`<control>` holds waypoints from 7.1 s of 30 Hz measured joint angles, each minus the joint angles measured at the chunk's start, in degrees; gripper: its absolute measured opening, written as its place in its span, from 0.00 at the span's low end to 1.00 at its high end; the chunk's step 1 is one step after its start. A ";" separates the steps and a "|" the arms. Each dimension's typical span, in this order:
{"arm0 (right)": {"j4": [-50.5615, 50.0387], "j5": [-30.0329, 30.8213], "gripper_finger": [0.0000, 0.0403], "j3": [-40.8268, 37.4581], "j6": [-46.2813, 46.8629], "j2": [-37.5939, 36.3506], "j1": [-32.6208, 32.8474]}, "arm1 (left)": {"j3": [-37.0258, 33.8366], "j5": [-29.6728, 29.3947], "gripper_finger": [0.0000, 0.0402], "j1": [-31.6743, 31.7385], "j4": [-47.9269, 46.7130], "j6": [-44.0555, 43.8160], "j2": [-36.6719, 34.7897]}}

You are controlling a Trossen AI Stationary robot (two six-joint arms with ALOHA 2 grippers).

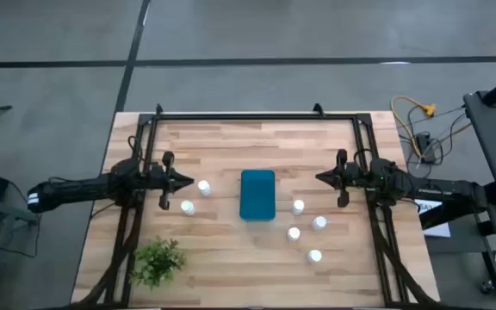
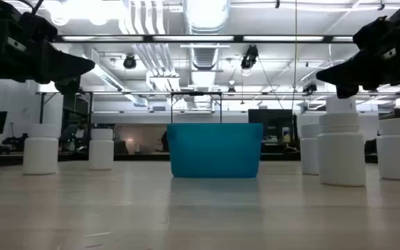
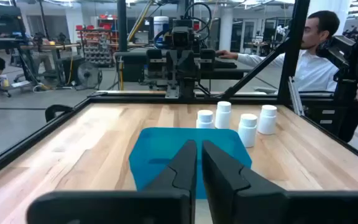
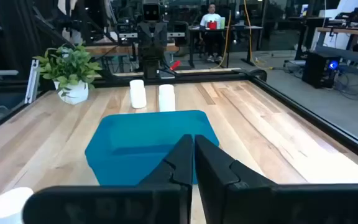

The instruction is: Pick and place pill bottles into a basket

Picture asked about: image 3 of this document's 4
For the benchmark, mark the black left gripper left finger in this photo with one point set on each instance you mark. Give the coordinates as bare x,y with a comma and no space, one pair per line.
182,168

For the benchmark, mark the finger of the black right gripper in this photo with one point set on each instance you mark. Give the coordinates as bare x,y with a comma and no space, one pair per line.
187,65
172,66

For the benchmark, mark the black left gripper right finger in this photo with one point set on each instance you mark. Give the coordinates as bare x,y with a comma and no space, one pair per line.
219,174

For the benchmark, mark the white plastic pill bottle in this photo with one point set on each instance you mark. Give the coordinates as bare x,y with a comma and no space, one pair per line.
267,119
223,115
248,130
205,119

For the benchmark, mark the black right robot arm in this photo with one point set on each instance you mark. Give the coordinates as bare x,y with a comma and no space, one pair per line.
186,87

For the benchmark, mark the blue plastic basket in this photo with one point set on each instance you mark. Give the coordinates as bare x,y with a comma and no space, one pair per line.
157,149

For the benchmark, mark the white cylindrical container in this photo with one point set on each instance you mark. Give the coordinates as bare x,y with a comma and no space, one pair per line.
161,26

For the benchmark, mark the white building column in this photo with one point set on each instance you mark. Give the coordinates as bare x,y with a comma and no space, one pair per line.
226,29

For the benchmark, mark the shelf with red bins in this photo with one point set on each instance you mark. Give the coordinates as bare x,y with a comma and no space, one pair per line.
98,46

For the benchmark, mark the grey round floor fan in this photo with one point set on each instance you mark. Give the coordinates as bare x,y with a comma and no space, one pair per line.
87,74

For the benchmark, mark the wooden top workbench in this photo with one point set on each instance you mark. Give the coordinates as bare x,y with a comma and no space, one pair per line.
51,46

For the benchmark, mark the black control box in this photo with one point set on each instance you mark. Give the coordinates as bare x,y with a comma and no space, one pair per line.
325,116

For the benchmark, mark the person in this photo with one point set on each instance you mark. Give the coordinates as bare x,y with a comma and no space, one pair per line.
315,71

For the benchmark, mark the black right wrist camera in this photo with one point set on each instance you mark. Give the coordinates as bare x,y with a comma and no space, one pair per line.
182,37

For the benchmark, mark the black metal table frame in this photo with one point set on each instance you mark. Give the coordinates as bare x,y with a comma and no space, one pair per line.
294,46

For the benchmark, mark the silver aluminium bracket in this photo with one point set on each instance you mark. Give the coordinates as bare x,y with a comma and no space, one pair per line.
295,96

